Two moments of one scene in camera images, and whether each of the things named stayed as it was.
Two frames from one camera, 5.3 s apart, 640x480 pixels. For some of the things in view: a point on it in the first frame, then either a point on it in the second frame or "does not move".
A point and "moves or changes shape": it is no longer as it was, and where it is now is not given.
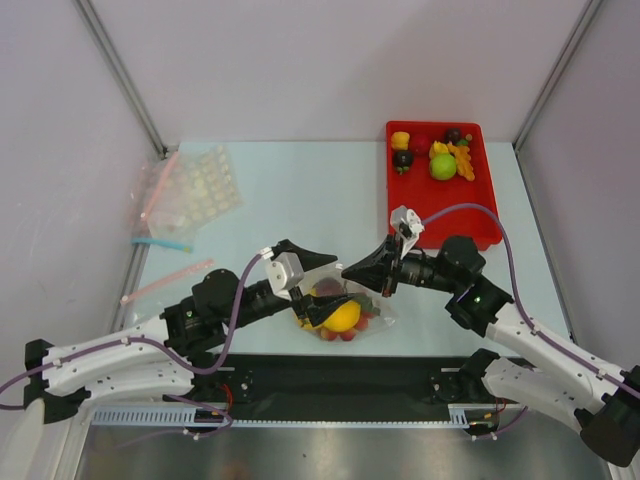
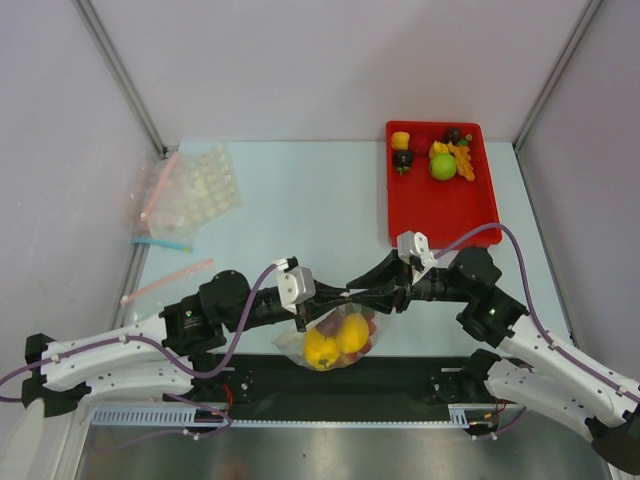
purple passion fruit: (329, 286) moves or changes shape
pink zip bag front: (167, 280) does not move
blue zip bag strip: (161, 242) does not move
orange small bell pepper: (400, 140) does not move
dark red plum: (454, 135) does not move
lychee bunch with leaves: (367, 309) to (354, 355)
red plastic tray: (431, 165) does not move
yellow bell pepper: (305, 322) moves or changes shape
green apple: (443, 166) does not move
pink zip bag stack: (179, 193) does not move
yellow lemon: (345, 318) to (352, 333)
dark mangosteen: (402, 161) does not move
